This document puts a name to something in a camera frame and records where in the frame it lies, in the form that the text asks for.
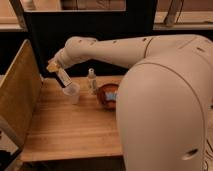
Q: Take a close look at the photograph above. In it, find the translucent white cup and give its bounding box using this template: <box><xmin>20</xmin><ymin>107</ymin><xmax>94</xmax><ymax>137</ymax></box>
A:
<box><xmin>63</xmin><ymin>82</ymin><xmax>80</xmax><ymax>104</ymax></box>

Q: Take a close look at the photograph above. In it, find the small clear bottle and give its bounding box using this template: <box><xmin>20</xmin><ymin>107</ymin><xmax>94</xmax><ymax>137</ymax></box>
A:
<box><xmin>87</xmin><ymin>68</ymin><xmax>97</xmax><ymax>94</ymax></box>

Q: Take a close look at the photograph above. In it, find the brown wooden bowl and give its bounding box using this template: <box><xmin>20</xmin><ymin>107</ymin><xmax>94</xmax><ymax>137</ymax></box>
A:
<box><xmin>97</xmin><ymin>83</ymin><xmax>119</xmax><ymax>110</ymax></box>

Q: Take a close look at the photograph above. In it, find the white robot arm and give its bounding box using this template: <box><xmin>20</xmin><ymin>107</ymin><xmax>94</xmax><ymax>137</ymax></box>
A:
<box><xmin>47</xmin><ymin>34</ymin><xmax>213</xmax><ymax>171</ymax></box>

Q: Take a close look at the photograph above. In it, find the black back panel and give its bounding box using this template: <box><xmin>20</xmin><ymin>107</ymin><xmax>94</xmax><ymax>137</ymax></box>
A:
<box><xmin>24</xmin><ymin>0</ymin><xmax>157</xmax><ymax>77</ymax></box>

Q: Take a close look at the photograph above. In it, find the wooden left side panel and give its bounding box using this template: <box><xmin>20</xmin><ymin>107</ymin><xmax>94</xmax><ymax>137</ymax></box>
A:
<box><xmin>0</xmin><ymin>40</ymin><xmax>42</xmax><ymax>147</ymax></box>

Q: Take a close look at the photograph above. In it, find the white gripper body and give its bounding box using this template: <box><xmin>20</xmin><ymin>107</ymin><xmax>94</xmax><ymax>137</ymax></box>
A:
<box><xmin>46</xmin><ymin>49</ymin><xmax>69</xmax><ymax>73</ymax></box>

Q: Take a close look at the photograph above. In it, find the blue sponge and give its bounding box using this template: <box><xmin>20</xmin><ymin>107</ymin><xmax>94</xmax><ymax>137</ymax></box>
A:
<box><xmin>106</xmin><ymin>92</ymin><xmax>117</xmax><ymax>101</ymax></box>

